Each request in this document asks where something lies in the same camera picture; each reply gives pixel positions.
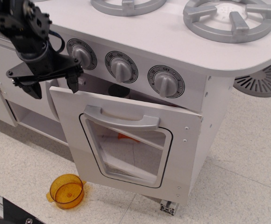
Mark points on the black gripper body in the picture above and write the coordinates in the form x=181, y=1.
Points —
x=49, y=65

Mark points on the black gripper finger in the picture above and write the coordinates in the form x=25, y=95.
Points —
x=72, y=81
x=33, y=90

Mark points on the silver oven door handle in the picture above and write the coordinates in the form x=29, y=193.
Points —
x=146, y=123

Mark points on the white oven door with window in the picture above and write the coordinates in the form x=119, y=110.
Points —
x=159, y=166

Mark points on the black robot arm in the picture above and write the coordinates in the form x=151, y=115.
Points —
x=28, y=29

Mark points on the left grey stove knob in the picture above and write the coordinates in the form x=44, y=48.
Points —
x=82, y=51

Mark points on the grey stove knob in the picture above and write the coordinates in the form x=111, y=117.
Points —
x=166, y=81
x=82, y=51
x=121, y=67

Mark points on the toy can red label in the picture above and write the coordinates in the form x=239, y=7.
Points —
x=116, y=90

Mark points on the middle grey stove knob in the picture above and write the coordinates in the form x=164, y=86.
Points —
x=121, y=67

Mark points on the orange white toy lower shelf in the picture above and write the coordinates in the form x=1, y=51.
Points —
x=122, y=136

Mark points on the white toy kitchen stove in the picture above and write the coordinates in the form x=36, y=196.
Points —
x=208, y=68

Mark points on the left silver burner grate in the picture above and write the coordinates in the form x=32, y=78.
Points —
x=127, y=7

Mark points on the silver burner grate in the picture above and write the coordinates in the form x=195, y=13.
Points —
x=127, y=7
x=228, y=21

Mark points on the right grey stove knob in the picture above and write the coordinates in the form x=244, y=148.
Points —
x=166, y=81

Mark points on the orange transparent toy pot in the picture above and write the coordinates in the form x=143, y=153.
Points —
x=67, y=191

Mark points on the aluminium extrusion foot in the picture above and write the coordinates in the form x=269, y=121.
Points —
x=169, y=207

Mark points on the right silver burner grate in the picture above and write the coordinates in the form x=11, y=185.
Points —
x=228, y=21

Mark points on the grey slotted round disc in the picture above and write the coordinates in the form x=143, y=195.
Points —
x=257, y=84

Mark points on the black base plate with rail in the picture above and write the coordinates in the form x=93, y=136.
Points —
x=12, y=214

